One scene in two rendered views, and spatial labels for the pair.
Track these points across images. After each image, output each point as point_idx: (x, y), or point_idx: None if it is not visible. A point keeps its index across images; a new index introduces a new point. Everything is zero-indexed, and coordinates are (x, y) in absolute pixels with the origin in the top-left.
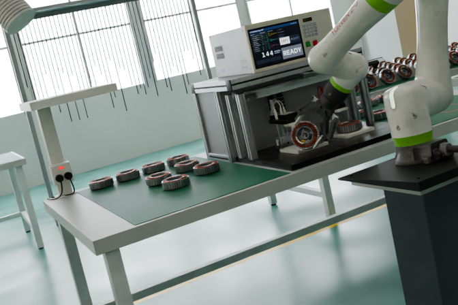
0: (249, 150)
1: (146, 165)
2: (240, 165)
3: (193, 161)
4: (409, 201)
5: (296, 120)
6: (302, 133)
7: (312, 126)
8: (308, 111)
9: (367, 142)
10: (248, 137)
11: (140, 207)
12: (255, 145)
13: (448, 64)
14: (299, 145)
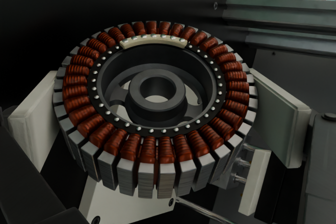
0: None
1: None
2: None
3: None
4: None
5: (283, 91)
6: (174, 86)
7: (160, 145)
8: (315, 165)
9: None
10: (307, 3)
11: None
12: (265, 19)
13: None
14: (130, 27)
